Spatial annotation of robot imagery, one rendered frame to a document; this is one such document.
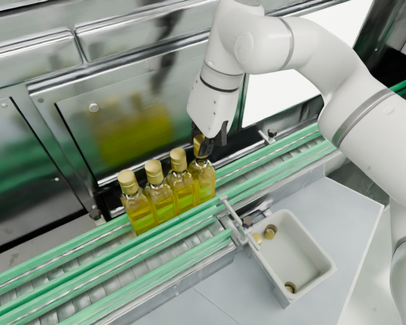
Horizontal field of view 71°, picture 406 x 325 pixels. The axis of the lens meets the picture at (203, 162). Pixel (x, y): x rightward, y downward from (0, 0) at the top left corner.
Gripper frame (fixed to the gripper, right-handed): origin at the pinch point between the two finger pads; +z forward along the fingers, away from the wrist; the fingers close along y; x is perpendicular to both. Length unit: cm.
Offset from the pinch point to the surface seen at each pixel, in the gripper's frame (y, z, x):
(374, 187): 11, 44, 103
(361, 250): 31, 30, 50
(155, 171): 1.9, 3.9, -11.1
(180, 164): 1.5, 3.9, -5.1
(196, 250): 13.6, 22.3, -3.3
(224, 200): 5.1, 19.1, 9.4
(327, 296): 36, 35, 31
